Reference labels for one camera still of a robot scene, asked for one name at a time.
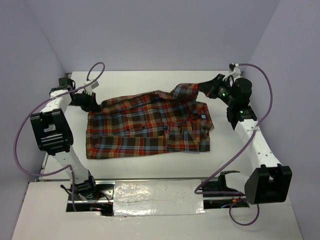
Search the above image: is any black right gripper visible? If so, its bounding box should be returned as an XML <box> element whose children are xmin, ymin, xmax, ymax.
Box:
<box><xmin>198</xmin><ymin>73</ymin><xmax>236</xmax><ymax>107</ymax></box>

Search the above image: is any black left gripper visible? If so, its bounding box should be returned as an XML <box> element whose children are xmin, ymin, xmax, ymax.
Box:
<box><xmin>68</xmin><ymin>90</ymin><xmax>101</xmax><ymax>113</ymax></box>

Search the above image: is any plaid long sleeve shirt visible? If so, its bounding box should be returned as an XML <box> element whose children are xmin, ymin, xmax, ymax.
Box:
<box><xmin>85</xmin><ymin>83</ymin><xmax>214</xmax><ymax>160</ymax></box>

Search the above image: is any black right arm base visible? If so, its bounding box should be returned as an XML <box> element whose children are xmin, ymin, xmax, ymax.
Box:
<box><xmin>200</xmin><ymin>170</ymin><xmax>244</xmax><ymax>197</ymax></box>

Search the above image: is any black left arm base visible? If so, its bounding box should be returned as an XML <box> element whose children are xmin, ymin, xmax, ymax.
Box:
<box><xmin>60</xmin><ymin>176</ymin><xmax>114</xmax><ymax>202</ymax></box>

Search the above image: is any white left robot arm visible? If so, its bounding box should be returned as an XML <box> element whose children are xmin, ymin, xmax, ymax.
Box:
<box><xmin>30</xmin><ymin>77</ymin><xmax>101</xmax><ymax>199</ymax></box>

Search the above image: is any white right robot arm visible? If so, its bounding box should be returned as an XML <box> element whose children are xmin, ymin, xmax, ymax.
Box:
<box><xmin>199</xmin><ymin>74</ymin><xmax>292</xmax><ymax>205</ymax></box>

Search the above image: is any glossy white tape patch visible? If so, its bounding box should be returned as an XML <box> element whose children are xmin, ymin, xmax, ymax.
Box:
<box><xmin>113</xmin><ymin>179</ymin><xmax>205</xmax><ymax>217</ymax></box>

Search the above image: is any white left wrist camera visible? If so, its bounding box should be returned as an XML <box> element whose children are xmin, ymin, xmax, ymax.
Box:
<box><xmin>85</xmin><ymin>80</ymin><xmax>99</xmax><ymax>89</ymax></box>

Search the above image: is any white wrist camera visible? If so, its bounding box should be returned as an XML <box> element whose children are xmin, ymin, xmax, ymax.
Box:
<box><xmin>85</xmin><ymin>80</ymin><xmax>99</xmax><ymax>89</ymax></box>
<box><xmin>222</xmin><ymin>63</ymin><xmax>242</xmax><ymax>82</ymax></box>

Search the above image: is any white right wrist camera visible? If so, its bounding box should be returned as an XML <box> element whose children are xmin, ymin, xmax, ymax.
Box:
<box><xmin>222</xmin><ymin>63</ymin><xmax>242</xmax><ymax>82</ymax></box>

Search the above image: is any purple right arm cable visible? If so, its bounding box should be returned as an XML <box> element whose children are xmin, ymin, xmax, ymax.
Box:
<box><xmin>193</xmin><ymin>63</ymin><xmax>274</xmax><ymax>225</ymax></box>

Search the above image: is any aluminium table frame rail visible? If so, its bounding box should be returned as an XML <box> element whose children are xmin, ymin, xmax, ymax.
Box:
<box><xmin>239</xmin><ymin>70</ymin><xmax>274</xmax><ymax>176</ymax></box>

